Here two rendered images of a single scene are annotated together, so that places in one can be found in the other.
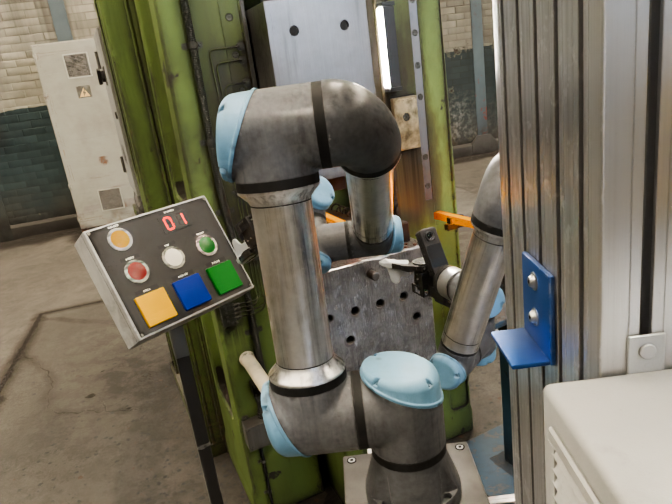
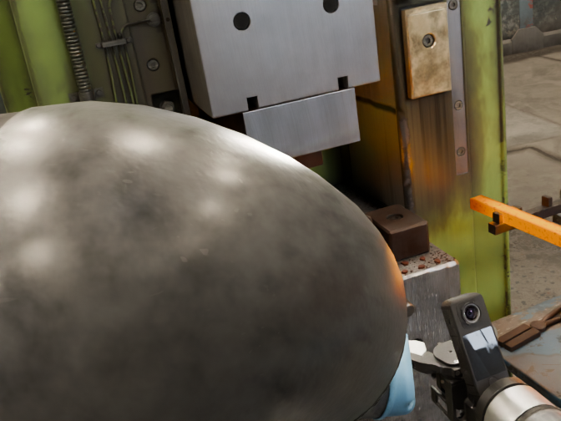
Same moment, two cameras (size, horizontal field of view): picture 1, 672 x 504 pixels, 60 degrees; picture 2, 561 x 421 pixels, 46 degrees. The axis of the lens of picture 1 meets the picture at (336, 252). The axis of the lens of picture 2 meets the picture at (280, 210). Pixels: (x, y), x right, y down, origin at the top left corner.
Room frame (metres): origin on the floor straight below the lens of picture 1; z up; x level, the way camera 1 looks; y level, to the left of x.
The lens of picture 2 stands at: (0.62, -0.10, 1.49)
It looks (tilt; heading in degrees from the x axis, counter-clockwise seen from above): 21 degrees down; 6
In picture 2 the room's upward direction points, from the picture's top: 9 degrees counter-clockwise
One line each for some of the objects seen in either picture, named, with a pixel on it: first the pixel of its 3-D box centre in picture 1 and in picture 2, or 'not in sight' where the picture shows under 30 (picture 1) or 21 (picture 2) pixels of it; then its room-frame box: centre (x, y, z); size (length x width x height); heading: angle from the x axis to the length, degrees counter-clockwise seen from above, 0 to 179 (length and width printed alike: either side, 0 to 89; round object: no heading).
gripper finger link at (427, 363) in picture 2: (409, 265); (427, 357); (1.32, -0.17, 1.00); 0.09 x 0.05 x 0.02; 57
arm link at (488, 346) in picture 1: (474, 339); not in sight; (1.13, -0.27, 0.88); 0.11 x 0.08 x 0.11; 142
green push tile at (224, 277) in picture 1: (223, 277); not in sight; (1.40, 0.29, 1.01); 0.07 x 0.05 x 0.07; 136
